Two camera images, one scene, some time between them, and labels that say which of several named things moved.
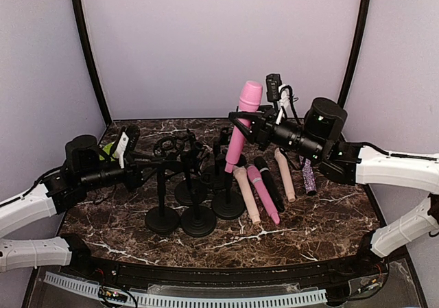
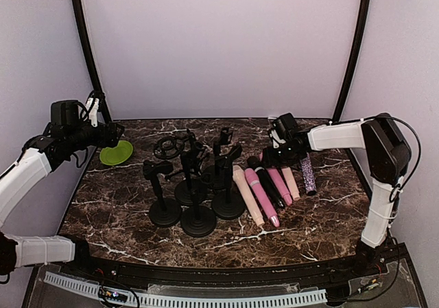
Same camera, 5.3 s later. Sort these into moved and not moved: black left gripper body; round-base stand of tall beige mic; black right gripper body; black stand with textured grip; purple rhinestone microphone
Moved: black left gripper body; black right gripper body
Not moved: purple rhinestone microphone; round-base stand of tall beige mic; black stand with textured grip
